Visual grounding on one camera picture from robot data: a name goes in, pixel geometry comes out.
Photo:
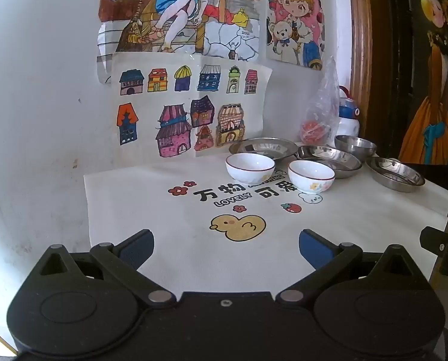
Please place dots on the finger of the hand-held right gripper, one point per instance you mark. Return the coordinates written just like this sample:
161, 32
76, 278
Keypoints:
436, 238

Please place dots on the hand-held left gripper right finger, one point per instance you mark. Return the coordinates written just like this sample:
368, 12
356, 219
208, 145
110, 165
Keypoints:
316, 250

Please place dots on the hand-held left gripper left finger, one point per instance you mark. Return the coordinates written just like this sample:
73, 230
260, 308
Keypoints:
135, 250

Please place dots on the white floral bowl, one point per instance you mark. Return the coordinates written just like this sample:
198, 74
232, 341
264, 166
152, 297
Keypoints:
311, 178

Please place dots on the medium steel plate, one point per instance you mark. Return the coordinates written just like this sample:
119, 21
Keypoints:
394, 175
331, 156

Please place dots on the white bowl red rim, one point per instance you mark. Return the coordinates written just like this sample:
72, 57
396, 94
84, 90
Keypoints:
250, 167

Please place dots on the steel bowl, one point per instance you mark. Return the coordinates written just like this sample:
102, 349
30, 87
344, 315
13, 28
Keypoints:
355, 146

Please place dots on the large steel plate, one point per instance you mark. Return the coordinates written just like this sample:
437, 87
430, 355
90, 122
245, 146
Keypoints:
263, 148

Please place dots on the white printed table cloth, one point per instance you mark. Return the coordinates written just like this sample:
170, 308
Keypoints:
171, 233

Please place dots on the red crumpled object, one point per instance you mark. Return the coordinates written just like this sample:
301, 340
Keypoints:
314, 131

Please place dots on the dark orange dress poster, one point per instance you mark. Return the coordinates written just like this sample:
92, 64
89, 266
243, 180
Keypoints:
430, 120

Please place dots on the white bottle blue lid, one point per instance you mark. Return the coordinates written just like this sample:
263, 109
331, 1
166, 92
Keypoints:
348, 122

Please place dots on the coloured houses drawing paper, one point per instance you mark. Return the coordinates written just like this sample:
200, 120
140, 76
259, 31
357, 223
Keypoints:
152, 101

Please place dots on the clear plastic bag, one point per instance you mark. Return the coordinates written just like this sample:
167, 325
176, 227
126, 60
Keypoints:
325, 97

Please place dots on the cartoon child bear poster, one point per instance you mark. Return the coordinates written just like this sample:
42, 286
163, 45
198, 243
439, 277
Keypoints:
295, 15

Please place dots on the brown wooden frame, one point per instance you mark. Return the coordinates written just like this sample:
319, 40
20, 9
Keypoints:
370, 64

